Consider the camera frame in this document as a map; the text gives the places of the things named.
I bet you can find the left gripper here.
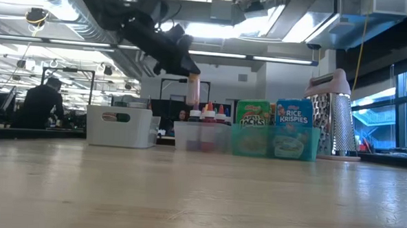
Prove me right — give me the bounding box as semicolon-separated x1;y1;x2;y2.
118;17;204;77

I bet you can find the green Apple Jacks box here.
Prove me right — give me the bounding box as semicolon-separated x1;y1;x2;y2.
234;98;272;156

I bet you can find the blue Rice Krispies box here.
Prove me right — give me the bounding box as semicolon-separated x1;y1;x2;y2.
273;98;315;160

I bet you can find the person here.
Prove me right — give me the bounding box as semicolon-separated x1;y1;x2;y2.
13;75;67;131
175;109;189;124

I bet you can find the black computer monitor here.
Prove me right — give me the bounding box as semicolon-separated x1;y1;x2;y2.
149;98;179;131

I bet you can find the clear plastic container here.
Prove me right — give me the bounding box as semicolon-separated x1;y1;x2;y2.
173;121;232;154

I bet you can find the grey translucent plastic bin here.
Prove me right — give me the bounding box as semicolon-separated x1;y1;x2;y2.
85;104;162;150

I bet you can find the green plastic tray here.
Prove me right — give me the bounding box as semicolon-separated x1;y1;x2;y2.
229;124;321;163

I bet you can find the black workstation frame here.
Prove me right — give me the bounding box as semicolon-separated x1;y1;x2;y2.
40;67;96;106
159;77;212;103

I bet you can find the pink handled box grater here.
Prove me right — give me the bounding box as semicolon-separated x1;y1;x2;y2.
300;66;365;162

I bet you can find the black hanging camera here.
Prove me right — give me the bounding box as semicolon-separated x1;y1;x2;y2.
23;6;50;28

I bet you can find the yellow extension cord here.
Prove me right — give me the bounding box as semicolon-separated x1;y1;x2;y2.
351;12;371;93

